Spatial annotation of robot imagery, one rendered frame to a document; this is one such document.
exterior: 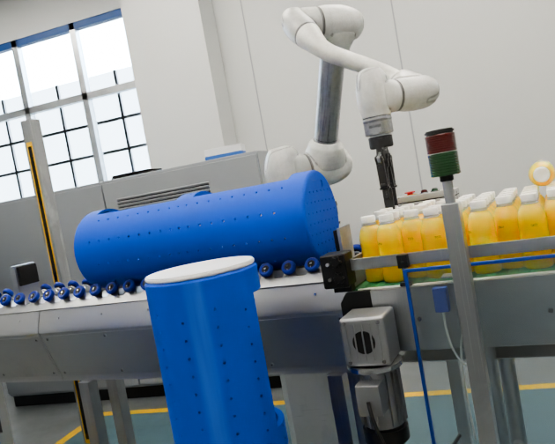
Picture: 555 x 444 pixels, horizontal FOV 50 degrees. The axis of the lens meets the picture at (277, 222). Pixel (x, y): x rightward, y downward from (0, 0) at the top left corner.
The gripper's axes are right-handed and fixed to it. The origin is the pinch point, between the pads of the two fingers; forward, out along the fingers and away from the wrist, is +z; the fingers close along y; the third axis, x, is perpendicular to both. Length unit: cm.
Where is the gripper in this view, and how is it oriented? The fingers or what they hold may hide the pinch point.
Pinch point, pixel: (390, 199)
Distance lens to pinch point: 191.0
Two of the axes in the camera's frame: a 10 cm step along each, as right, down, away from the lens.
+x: 8.9, -1.4, -4.3
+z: 1.8, 9.8, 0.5
